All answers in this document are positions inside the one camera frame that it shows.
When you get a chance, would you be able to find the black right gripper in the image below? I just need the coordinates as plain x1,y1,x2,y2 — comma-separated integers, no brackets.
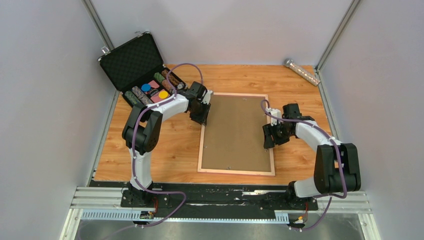
262,120,293,149

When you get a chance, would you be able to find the brown backing board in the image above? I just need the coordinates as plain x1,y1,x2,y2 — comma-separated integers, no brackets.
201,95,273,173

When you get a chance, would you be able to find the wooden picture frame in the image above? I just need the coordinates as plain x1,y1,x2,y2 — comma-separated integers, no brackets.
197,92,276,177

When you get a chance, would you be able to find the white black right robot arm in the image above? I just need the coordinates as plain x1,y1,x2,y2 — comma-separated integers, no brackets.
260,100,362,209

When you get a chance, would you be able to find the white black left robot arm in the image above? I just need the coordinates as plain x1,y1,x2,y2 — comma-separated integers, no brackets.
122,81,214,207

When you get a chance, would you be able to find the yellow poker chip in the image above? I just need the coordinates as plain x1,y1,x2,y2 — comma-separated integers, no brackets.
158,90,169,99

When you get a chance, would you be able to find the blue poker chip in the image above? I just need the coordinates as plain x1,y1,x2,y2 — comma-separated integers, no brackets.
141,83,152,92

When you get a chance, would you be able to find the glittery silver tube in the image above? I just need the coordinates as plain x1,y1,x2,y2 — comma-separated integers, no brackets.
283,58,321,87

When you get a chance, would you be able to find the black poker chip case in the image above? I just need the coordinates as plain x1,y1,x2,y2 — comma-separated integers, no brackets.
97,31,188,107

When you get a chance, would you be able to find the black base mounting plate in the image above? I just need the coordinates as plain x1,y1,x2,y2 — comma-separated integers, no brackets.
90,181,319,220

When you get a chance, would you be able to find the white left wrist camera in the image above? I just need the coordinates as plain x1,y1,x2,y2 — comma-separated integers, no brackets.
201,90,214,105

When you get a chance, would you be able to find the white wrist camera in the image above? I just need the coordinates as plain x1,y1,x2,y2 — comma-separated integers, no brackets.
201,90,214,105
266,108,282,126

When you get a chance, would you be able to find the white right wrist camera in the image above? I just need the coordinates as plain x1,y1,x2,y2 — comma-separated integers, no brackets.
266,108,282,126

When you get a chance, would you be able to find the left aluminium enclosure post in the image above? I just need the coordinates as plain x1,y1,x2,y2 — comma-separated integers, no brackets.
82,0,115,54

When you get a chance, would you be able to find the aluminium enclosure post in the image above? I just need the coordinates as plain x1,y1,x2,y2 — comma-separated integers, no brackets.
82,0,115,54
315,0,362,73

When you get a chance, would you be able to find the aluminium front rail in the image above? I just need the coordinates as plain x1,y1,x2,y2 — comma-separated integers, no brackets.
60,182,380,240

